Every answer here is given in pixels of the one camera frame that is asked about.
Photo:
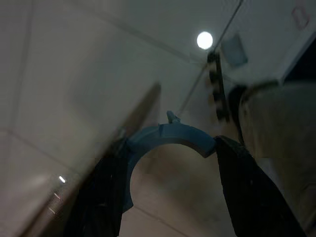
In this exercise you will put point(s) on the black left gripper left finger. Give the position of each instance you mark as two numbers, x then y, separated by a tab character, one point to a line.
103	192

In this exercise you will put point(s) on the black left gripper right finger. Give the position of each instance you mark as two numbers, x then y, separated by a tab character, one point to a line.
251	192

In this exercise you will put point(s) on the blue curved plastic piece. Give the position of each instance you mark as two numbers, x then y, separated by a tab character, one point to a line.
170	134

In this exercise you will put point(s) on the grey round rubbish bin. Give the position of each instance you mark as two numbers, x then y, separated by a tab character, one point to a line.
279	123

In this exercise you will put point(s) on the black notched bar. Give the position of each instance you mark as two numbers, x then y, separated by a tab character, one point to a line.
219	89

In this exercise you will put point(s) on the grey square plate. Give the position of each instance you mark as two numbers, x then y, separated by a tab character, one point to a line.
234	50

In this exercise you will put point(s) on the round white light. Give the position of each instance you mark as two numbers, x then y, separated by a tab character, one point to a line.
204	40

